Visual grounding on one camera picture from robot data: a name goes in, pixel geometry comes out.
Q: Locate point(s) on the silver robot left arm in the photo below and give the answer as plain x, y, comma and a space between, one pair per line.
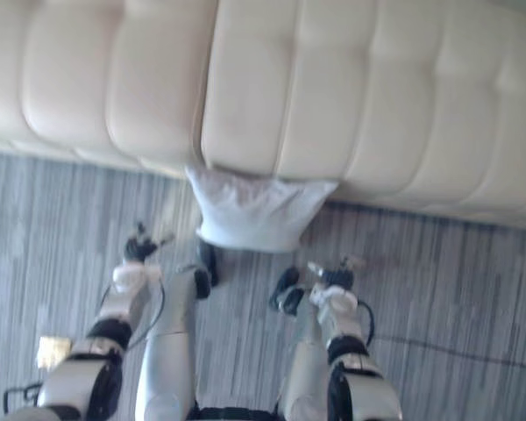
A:
92, 337

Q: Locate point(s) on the beige tufted leather sofa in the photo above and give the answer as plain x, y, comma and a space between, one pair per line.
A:
289, 87

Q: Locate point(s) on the white cushion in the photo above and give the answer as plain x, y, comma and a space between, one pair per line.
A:
254, 210

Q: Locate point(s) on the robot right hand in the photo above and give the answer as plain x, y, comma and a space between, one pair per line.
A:
335, 275

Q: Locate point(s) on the silver robot right leg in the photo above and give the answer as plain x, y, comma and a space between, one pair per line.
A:
298, 351

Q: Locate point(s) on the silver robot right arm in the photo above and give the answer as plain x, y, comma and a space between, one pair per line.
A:
355, 351

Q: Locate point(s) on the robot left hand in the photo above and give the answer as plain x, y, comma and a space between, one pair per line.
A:
138, 248

